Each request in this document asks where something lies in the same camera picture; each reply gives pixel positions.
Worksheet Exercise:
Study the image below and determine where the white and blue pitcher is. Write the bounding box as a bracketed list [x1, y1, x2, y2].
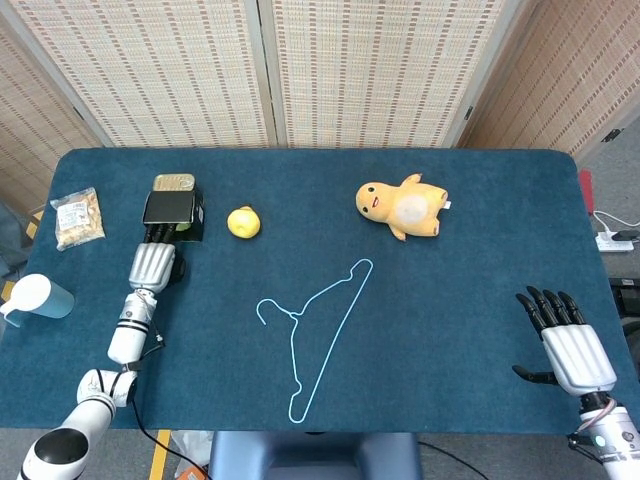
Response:
[0, 272, 76, 329]

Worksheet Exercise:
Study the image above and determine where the clear snack bag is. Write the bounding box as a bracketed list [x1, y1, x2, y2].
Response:
[49, 187, 107, 252]

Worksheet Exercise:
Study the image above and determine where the black open cardboard box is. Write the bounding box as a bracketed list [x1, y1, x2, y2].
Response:
[141, 187, 206, 243]

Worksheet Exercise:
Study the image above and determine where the clear plastic bag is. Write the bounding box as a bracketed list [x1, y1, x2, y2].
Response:
[171, 430, 215, 479]

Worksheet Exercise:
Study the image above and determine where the gold flat tin can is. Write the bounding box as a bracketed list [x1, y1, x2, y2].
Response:
[152, 173, 197, 194]

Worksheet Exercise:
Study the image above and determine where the black floor cable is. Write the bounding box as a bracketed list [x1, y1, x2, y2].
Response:
[418, 439, 494, 480]

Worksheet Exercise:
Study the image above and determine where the light blue wire hanger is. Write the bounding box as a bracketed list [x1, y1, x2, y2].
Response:
[256, 258, 375, 425]

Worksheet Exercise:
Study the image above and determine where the woven bamboo screen panel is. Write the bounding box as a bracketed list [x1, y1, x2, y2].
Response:
[2, 0, 279, 149]
[0, 14, 104, 214]
[457, 0, 640, 161]
[257, 0, 534, 150]

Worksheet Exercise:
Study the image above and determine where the dark blue table mat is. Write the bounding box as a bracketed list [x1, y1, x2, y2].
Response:
[0, 147, 640, 437]

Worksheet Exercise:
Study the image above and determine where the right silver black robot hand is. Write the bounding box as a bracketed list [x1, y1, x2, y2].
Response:
[511, 285, 618, 399]

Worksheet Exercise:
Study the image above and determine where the white power cable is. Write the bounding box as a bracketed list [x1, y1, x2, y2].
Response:
[591, 209, 640, 236]

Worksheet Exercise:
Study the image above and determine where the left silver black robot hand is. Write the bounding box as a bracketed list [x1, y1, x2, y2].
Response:
[128, 223, 188, 292]

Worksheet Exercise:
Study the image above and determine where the white power strip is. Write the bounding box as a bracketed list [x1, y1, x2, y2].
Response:
[594, 230, 636, 254]

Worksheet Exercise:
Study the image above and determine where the yellow toy lemon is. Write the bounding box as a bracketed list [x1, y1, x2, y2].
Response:
[226, 205, 262, 240]

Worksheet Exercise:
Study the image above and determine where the yellow plush duck toy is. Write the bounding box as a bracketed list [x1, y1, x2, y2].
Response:
[355, 172, 453, 242]

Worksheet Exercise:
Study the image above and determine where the black device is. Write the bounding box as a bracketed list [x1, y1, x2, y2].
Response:
[608, 278, 640, 346]

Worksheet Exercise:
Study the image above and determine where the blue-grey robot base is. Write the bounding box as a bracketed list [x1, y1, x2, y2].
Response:
[207, 430, 425, 480]

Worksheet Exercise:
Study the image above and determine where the red flat object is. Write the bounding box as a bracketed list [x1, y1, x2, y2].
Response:
[577, 169, 595, 215]

